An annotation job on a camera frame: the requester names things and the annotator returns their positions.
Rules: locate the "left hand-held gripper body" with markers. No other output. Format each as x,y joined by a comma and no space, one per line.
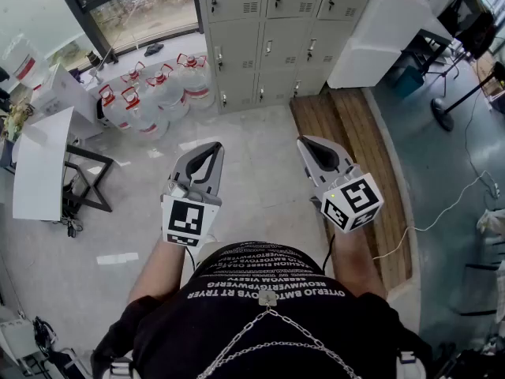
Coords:
185,219

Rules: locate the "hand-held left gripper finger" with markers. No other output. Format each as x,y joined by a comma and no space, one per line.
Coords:
218,172
185,164

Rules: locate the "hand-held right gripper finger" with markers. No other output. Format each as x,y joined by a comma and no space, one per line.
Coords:
309,164
341,154

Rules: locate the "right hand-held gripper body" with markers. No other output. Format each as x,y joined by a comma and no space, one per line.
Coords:
355,203

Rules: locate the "white metal locker cabinet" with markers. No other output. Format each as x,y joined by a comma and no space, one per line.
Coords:
276,34

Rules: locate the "person's left forearm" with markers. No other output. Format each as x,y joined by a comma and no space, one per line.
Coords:
161,267

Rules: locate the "person's right forearm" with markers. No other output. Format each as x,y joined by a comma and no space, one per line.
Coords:
355,263

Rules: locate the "wooden slat platform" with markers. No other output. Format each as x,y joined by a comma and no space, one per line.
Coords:
355,124

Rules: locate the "blue bin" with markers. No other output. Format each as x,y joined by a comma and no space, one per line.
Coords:
409,81

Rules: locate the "black standing fan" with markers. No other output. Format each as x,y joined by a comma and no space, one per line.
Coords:
442,113

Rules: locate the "black printed t-shirt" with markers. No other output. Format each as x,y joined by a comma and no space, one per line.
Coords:
197,330

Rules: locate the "white chest box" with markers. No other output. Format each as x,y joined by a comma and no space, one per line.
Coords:
375,42

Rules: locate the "small black object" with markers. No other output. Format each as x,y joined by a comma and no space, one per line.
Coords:
154,49

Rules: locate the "white plastic bag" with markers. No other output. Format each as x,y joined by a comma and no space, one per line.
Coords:
491,221

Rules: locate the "white cardboard box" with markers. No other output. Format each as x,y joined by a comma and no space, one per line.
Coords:
67,93

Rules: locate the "dark brown bottle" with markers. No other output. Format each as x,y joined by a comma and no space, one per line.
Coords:
93,58

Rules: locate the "white power strip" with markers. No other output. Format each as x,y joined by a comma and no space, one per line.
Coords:
495,191

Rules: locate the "white table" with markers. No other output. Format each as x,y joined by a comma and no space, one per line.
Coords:
39,172

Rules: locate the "clear container red label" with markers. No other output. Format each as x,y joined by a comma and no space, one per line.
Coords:
25,68

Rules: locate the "black metal table frame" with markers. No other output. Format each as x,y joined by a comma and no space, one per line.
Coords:
90,188

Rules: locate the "black window frame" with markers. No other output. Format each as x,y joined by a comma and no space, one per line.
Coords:
86,11

